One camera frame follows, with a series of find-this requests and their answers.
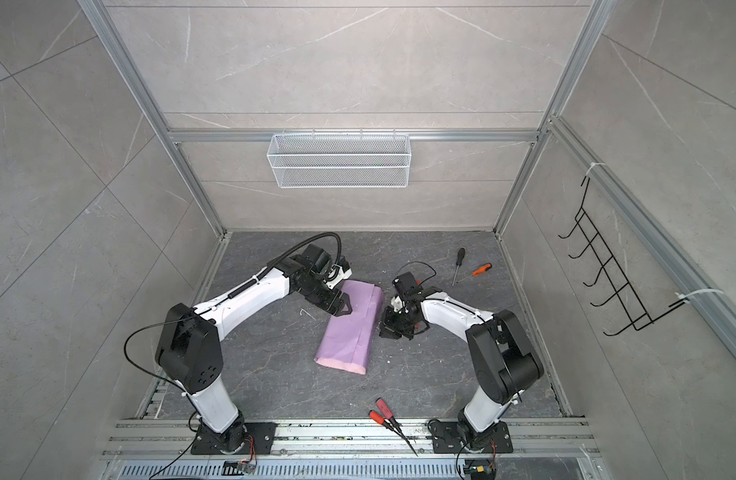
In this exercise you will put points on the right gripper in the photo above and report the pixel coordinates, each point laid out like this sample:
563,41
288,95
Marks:
387,326

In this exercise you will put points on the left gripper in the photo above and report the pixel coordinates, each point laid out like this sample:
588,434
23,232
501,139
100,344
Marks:
332,303

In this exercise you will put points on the pink wrapping paper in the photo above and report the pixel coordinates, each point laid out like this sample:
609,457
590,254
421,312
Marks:
347,339

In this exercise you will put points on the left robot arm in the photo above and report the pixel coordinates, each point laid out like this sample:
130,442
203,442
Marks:
190,352

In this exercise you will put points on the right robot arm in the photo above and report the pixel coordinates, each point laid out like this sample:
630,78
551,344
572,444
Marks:
504,359

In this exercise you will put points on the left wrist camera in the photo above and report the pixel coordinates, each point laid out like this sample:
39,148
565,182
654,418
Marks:
322,267

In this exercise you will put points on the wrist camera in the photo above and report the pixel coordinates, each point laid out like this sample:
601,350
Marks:
408,290
322,267

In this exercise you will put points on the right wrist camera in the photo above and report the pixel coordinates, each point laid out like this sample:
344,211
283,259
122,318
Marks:
408,290

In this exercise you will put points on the red handled screwdriver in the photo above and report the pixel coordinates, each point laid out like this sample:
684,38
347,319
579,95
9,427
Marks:
384,422

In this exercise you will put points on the black handled screwdriver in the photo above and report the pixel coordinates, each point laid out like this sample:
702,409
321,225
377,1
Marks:
461,253

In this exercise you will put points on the orange handled screwdriver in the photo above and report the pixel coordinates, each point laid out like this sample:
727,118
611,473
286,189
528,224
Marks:
482,269

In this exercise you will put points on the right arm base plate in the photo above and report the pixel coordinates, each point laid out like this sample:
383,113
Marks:
451,437

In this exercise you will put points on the white wire mesh basket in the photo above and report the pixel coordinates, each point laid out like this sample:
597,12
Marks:
340,160

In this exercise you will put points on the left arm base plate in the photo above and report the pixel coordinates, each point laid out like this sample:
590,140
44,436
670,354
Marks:
239,439

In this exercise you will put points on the aluminium mounting rail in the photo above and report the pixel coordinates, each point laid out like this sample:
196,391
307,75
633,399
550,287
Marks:
355,438

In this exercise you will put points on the black wire hook rack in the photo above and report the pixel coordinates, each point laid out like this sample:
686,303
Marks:
611,273

